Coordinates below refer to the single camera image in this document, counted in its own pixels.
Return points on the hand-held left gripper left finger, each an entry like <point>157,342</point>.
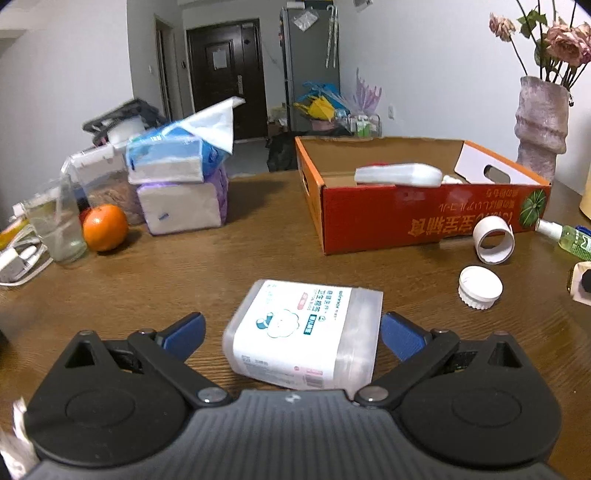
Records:
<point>185,333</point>

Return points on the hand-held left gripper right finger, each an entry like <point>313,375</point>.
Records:
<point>402,334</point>

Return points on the white cotton swab box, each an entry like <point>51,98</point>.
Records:
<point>300,332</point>

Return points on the red cardboard box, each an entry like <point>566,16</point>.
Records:
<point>415,221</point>

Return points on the white tape roll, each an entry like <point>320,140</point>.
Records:
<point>491,228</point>

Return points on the red white lint brush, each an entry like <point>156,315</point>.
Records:
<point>397,174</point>

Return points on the cream square box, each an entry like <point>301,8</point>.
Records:
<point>575,284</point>

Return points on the green spray bottle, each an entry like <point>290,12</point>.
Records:
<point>572,240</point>

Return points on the small white bottle cap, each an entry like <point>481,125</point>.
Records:
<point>480,286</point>

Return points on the purple white tissue pack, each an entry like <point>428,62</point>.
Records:
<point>184,207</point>

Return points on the orange fruit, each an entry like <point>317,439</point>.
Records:
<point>105,228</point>

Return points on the clear drinking glass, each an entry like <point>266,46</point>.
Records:
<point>57,226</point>

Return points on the clear food container white lid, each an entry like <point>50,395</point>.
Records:
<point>106,180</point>

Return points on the blue tissue pack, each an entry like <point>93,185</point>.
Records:
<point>171,154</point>

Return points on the black floor bag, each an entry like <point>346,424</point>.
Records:
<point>281,152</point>

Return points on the yellow thermos jug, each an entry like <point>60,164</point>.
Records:
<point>586,203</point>

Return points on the purple feather decoration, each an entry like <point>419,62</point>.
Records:
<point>367,94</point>

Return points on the blue yellow bag pile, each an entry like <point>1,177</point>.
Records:
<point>321,104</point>

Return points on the pink stone vase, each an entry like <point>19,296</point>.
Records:
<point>542,129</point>

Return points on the dark brown door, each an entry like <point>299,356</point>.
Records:
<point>226,78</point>

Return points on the grey refrigerator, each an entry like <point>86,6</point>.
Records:
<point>307,60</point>

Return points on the white hanging umbrella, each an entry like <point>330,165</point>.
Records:
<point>331,37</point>

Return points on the dried pink roses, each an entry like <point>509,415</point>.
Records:
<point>563,39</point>

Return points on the framed wall picture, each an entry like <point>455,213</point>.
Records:
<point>362,3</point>

